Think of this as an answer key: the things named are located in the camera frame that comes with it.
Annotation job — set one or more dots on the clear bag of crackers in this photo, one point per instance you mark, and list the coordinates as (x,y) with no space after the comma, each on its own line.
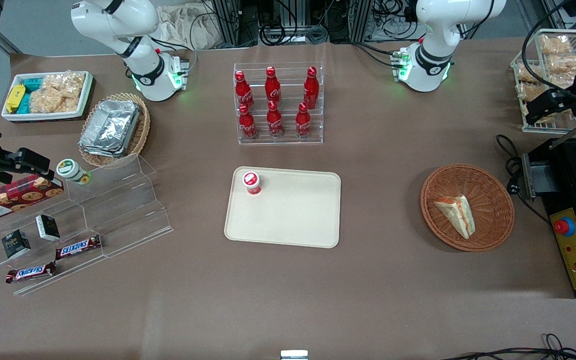
(58,94)

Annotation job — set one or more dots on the oval light wicker basket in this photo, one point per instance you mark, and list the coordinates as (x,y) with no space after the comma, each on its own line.
(140,135)

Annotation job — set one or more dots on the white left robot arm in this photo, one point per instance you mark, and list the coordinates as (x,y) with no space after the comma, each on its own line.
(433,55)

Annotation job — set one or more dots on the round brown wicker basket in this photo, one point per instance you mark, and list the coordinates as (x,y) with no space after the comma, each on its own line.
(493,210)

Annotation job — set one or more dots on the white rectangular snack bin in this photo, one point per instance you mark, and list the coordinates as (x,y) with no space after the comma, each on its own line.
(43,117)

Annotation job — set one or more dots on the beige plastic tray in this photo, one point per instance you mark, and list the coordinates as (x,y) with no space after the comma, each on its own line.
(293,215)

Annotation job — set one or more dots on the green lid cup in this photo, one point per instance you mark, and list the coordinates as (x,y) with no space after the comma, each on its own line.
(70,170)

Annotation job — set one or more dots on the red lid yogurt cup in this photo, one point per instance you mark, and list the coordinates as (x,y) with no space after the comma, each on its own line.
(251,181)

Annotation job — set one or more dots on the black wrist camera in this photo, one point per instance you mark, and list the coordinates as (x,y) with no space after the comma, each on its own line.
(548,107)
(30,161)

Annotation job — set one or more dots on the red cola bottle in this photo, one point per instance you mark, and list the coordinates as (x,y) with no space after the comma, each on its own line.
(274,121)
(242,91)
(303,121)
(247,123)
(311,88)
(272,86)

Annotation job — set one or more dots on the clear acrylic bottle rack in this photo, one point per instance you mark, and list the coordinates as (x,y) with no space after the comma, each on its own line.
(280,141)

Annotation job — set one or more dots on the stack of foil trays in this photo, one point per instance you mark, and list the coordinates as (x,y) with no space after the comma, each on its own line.
(110,127)

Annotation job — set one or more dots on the clear acrylic stepped display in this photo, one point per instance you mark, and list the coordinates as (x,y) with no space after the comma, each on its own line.
(118,210)

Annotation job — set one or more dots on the yellow snack packet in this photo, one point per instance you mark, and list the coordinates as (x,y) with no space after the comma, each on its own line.
(15,97)

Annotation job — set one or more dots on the red tartan cookie box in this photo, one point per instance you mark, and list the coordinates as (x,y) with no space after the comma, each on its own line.
(18,197)

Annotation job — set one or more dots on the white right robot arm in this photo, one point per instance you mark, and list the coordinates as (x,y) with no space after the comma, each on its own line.
(143,65)

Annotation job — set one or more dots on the triangular sandwich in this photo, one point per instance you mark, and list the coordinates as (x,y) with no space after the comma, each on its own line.
(457,215)

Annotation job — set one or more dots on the clear bag of pastry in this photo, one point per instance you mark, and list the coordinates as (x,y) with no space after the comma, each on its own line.
(527,72)
(543,120)
(565,63)
(529,91)
(555,44)
(560,81)

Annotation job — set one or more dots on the small white block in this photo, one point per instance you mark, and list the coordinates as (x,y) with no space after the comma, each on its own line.
(294,354)

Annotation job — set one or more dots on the red emergency stop button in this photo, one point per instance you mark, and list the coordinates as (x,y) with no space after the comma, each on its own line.
(564,226)

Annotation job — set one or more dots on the teal snack packet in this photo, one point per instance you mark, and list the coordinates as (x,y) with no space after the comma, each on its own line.
(24,103)
(33,84)

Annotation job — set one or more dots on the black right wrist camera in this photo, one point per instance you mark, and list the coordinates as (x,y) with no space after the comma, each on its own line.
(30,161)

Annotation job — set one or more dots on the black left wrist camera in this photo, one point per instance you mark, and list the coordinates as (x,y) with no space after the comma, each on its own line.
(548,107)

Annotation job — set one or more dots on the aluminium frame profile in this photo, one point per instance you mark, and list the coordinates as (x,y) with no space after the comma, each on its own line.
(228,22)

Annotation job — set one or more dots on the small black box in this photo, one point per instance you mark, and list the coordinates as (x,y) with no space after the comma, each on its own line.
(48,227)
(16,244)

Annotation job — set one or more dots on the black appliance with yellow panel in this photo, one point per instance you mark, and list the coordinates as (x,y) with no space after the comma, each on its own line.
(563,180)

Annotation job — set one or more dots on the brown chocolate bar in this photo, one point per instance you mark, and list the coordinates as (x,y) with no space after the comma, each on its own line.
(30,272)
(79,247)

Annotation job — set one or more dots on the beige crumpled cloth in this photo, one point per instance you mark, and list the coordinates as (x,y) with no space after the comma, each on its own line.
(183,25)

